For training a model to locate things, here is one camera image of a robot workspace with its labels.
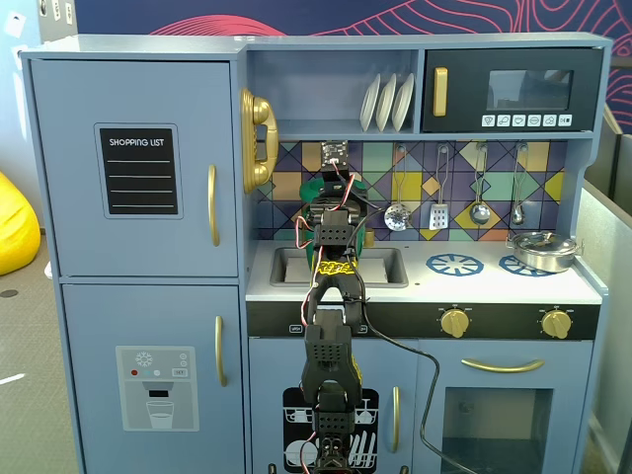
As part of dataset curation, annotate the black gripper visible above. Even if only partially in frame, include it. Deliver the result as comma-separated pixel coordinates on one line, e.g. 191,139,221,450
318,166,359,202

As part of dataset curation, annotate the steel pot with lid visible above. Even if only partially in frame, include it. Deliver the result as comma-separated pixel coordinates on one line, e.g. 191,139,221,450
506,230,585,274

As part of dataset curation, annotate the green ribbed container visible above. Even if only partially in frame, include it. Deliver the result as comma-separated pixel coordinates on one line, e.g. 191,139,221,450
301,199,369,273

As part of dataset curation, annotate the metal skimmer spoon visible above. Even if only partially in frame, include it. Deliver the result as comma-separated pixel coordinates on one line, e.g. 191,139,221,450
383,142,413,232

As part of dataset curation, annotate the white toy plate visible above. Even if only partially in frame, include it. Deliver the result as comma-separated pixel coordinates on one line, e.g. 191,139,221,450
374,73,398,133
358,73,382,133
391,72,416,133

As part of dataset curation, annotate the gold toy telephone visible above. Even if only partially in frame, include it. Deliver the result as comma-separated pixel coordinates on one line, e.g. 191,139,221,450
240,87,280,195

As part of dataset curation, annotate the metal slotted spatula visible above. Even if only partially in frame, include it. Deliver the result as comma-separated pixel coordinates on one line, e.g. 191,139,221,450
428,142,451,232

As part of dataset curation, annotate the blue toy kitchen unit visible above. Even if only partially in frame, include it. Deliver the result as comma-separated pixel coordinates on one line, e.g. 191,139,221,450
19,32,613,474

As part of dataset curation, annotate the metal ladle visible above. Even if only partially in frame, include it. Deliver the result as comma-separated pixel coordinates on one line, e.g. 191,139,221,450
468,141,492,226

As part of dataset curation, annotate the gold stove knob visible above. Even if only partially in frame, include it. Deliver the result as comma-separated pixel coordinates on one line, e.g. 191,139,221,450
439,306,471,340
541,308,574,340

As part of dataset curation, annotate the black shopping list chalkboard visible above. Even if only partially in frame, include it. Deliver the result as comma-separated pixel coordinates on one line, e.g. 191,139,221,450
93,122,185,220

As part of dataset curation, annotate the black microwave door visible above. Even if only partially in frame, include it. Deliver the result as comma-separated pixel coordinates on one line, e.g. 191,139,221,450
422,47,604,133

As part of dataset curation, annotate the metal serving spoon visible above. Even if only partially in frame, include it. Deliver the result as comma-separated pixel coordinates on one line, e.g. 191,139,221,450
510,141,528,227

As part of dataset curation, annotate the blue oven door with window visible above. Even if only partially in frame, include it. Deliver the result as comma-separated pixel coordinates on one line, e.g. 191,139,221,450
417,339,593,474

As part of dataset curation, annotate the black stove control panel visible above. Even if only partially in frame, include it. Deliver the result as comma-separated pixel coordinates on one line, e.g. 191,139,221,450
246,300,602,341

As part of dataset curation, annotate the black dishwasher rack sticker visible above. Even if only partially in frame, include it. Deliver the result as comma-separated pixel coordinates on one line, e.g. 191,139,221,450
282,387,380,473

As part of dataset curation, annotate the blue upper fridge door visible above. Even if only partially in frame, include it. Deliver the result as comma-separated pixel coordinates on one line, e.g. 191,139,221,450
30,58,239,277

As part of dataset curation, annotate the blue fridge door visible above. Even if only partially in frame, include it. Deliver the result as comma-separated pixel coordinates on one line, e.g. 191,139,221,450
30,58,239,277
61,283,247,474

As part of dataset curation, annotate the blue lower fridge door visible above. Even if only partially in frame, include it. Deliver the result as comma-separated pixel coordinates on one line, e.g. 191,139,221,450
61,283,247,474

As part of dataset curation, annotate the grey water dispenser sticker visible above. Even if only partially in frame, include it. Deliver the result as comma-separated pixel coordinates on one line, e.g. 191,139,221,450
116,345,200,433

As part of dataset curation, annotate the grey office partition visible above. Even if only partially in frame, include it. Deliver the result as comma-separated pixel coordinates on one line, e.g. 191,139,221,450
577,187,632,474

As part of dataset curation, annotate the yellow bean bag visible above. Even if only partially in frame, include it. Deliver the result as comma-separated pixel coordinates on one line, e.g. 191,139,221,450
0,171,41,277

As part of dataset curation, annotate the white paper tag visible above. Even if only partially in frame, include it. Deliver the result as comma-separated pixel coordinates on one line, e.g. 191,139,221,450
2,12,27,39

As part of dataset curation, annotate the small camera circuit board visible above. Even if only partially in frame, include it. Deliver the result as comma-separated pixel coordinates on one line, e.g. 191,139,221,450
320,139,350,168

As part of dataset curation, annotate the gold upper fridge door handle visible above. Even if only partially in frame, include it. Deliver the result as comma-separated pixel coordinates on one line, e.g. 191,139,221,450
206,164,221,247

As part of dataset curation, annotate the gold fridge door handle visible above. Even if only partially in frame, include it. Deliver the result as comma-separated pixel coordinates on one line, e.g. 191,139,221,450
214,315,228,388
206,164,221,247

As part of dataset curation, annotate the gold lower fridge door handle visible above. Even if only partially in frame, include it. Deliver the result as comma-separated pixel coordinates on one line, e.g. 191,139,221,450
214,315,228,388

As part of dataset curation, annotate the black power cable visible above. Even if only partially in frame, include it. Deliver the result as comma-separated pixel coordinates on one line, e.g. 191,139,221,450
359,295,478,474

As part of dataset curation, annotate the gold dishwasher door handle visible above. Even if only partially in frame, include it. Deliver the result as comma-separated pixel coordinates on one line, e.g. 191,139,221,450
391,385,401,454

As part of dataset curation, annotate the gold oven door handle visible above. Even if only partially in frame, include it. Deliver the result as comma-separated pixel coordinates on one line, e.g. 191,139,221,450
461,358,546,374

